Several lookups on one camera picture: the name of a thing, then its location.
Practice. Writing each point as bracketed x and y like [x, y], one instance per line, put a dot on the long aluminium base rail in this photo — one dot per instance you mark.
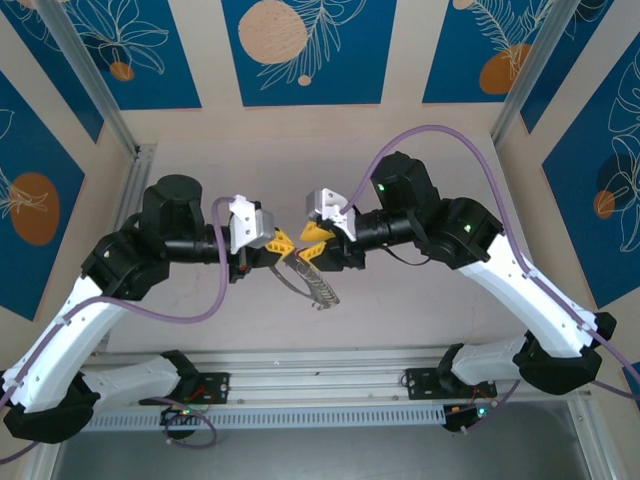
[320, 380]

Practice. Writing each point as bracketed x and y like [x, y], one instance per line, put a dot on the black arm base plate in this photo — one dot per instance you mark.
[420, 382]
[215, 387]

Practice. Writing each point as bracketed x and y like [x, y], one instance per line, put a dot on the blue poster small orange circle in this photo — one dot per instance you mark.
[165, 60]

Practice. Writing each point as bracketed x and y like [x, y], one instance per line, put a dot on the blue poster pale peach circle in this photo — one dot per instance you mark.
[350, 75]

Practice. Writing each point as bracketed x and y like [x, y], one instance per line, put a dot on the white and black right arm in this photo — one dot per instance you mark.
[525, 300]

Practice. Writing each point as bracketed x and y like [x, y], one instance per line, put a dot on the controller board with green LED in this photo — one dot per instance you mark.
[457, 412]
[175, 415]

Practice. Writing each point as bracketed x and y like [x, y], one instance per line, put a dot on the blue poster orange circle fern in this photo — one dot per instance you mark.
[450, 60]

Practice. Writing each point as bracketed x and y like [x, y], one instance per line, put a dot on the blue poster corner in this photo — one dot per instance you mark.
[632, 375]

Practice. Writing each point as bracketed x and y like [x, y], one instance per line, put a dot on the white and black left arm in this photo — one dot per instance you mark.
[75, 335]

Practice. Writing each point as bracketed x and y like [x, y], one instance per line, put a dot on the blue poster white leaves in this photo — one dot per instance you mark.
[600, 40]

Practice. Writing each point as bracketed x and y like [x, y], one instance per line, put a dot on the aluminium side floor rail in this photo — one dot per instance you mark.
[140, 175]

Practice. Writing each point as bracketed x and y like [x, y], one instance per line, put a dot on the blue poster dark circle flower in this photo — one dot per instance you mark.
[575, 225]

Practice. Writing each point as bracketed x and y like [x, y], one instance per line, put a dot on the blue poster white line drawing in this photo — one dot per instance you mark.
[50, 55]

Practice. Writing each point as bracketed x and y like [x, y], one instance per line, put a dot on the aluminium frame post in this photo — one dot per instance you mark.
[530, 65]
[590, 450]
[90, 70]
[42, 460]

